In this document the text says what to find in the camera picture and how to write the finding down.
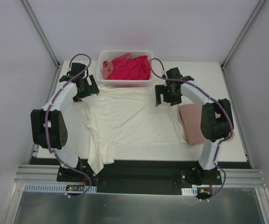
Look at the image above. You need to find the cream white t shirt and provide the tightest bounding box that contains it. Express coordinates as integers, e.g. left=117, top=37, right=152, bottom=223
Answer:
left=78, top=87, right=186, bottom=174

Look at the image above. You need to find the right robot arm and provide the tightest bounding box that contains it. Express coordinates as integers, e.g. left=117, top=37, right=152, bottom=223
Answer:
left=155, top=68, right=234, bottom=185

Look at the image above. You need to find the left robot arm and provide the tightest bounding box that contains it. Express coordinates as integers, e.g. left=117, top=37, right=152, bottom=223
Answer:
left=30, top=63, right=99, bottom=182

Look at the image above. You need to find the salmon t shirt in basket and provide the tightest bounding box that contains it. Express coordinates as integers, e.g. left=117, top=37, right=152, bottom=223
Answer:
left=101, top=53, right=133, bottom=79

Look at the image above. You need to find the folded pink t shirt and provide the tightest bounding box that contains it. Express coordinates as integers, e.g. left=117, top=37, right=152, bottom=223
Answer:
left=178, top=104, right=207, bottom=146

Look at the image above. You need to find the red t shirt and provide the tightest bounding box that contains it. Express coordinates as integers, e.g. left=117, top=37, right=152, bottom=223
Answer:
left=108, top=55, right=151, bottom=80

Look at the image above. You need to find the white plastic laundry basket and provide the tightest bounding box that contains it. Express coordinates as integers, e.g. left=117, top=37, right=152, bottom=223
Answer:
left=96, top=49, right=153, bottom=87

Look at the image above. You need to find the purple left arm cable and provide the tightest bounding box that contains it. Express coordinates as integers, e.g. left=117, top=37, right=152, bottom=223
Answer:
left=37, top=53, right=93, bottom=207

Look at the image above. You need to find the right aluminium frame post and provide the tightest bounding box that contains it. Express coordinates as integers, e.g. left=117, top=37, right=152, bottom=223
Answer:
left=220, top=0, right=267, bottom=71

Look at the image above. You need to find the aluminium frame post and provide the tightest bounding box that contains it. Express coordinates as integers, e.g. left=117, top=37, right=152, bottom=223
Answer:
left=19, top=0, right=60, bottom=68
left=220, top=0, right=267, bottom=71

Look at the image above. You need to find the right white cable duct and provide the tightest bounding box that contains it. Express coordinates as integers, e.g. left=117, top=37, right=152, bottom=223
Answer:
left=181, top=187, right=198, bottom=196

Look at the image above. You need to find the white cable duct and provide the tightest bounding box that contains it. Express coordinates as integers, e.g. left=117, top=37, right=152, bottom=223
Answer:
left=181, top=187, right=198, bottom=196
left=24, top=183, right=97, bottom=194

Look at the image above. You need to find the aluminium rail front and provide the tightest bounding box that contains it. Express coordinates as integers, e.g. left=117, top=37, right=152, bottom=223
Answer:
left=14, top=165, right=267, bottom=188

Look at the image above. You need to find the left aluminium frame post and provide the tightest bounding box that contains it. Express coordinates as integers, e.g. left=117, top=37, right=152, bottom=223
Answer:
left=19, top=0, right=60, bottom=68

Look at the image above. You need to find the left white cable duct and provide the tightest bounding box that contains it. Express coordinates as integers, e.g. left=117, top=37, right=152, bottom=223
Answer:
left=24, top=183, right=97, bottom=194

